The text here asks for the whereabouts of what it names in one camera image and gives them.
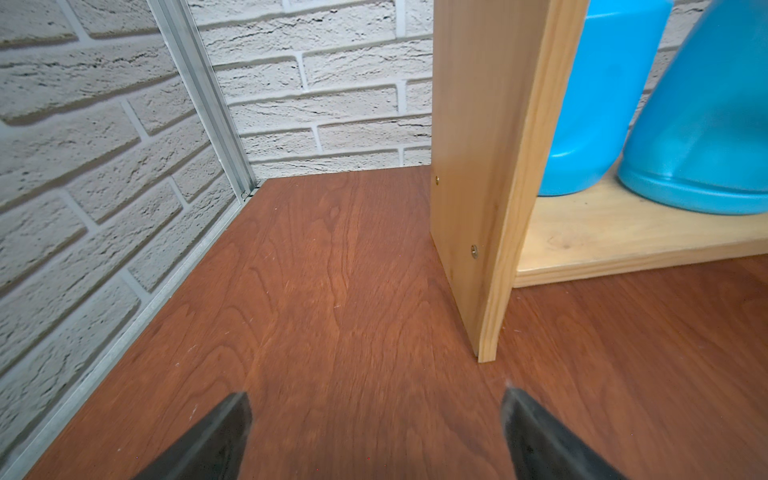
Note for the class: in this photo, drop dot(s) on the blue pressure sprayer bottle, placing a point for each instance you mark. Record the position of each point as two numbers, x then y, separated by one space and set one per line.
616 50

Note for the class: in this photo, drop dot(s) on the left aluminium corner post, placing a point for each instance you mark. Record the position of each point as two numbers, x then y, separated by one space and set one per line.
180 33

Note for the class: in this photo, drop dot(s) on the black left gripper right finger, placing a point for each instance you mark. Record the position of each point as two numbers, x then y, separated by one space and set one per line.
542 447

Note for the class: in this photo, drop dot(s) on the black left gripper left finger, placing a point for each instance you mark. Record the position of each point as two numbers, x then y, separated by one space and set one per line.
212 449

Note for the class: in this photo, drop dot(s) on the wooden shelf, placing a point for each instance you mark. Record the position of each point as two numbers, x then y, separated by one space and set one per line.
499 77

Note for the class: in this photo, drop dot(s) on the small blue spray bottle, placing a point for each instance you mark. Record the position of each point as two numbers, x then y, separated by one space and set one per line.
700 142

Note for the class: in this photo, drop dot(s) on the left floor aluminium rail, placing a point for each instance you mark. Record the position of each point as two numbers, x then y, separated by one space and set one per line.
55 422

